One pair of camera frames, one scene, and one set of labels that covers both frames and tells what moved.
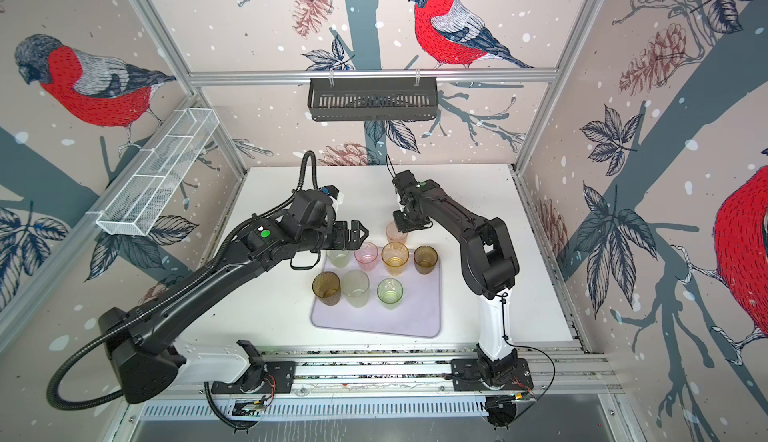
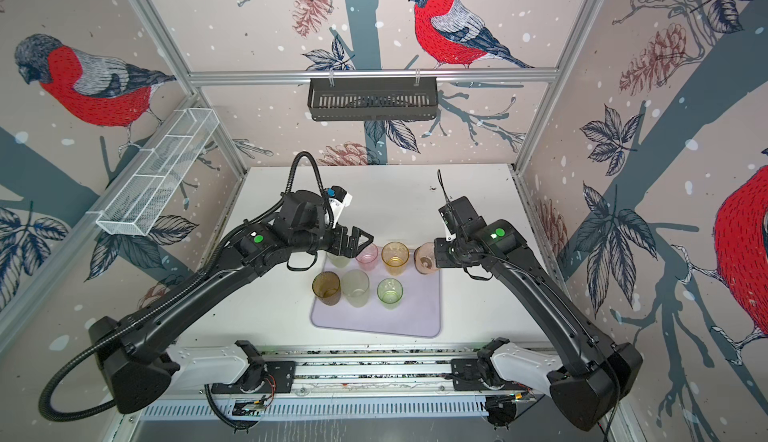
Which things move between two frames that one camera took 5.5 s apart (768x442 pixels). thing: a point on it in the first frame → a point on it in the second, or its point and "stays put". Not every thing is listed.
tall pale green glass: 355,286 stays put
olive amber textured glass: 326,287 stays put
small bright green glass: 390,292 stays put
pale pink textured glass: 395,235 → 424,258
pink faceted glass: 366,256 stays put
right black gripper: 402,224 → 440,257
